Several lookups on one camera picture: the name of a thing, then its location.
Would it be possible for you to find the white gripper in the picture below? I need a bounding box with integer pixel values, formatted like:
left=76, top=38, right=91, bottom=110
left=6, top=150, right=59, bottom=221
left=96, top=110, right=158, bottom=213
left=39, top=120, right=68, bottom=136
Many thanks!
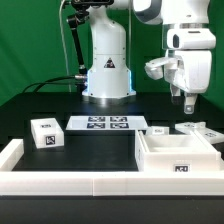
left=164, top=50, right=212, bottom=114

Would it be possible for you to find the white cabinet door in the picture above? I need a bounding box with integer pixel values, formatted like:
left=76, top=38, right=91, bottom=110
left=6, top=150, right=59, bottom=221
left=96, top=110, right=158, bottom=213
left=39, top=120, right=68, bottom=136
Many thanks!
left=146, top=126, right=169, bottom=135
left=175, top=122, right=224, bottom=144

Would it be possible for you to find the white cabinet body box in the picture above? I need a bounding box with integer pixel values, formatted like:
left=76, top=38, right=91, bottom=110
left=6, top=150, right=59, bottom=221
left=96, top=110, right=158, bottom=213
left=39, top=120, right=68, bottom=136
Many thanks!
left=135, top=131, right=222, bottom=172

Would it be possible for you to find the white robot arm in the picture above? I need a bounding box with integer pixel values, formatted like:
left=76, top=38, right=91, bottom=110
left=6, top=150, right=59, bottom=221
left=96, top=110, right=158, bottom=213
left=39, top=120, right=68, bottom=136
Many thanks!
left=83, top=0, right=216, bottom=114

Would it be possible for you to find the white flat tagged panel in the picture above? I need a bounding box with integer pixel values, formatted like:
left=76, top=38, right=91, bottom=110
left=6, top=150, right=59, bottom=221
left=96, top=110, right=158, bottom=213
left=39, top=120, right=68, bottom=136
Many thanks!
left=66, top=116, right=148, bottom=131

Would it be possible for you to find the small white tagged block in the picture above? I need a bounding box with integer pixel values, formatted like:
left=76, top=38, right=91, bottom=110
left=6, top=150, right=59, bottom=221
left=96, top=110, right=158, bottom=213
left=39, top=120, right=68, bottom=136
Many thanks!
left=30, top=118, right=64, bottom=149

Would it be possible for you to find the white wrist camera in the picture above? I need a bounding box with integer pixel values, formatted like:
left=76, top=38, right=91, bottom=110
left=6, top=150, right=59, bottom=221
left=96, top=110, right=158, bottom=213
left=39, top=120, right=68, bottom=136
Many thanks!
left=144, top=57, right=176, bottom=80

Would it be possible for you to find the black cable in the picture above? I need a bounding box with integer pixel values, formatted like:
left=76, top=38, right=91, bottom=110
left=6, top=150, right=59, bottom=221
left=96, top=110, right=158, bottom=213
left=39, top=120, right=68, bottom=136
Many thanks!
left=22, top=75, right=88, bottom=94

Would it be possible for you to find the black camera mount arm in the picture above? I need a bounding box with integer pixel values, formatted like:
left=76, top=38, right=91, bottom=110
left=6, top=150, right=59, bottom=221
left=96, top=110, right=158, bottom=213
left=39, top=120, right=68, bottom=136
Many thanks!
left=67, top=0, right=114, bottom=75

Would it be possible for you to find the grey cable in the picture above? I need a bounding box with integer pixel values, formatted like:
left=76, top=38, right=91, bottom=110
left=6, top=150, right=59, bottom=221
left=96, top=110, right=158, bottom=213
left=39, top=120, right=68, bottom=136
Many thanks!
left=58, top=0, right=73, bottom=93

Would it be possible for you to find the white U-shaped boundary frame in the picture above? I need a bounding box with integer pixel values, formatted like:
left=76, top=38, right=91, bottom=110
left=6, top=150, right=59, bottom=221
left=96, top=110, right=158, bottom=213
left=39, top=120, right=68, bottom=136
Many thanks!
left=0, top=139, right=224, bottom=196

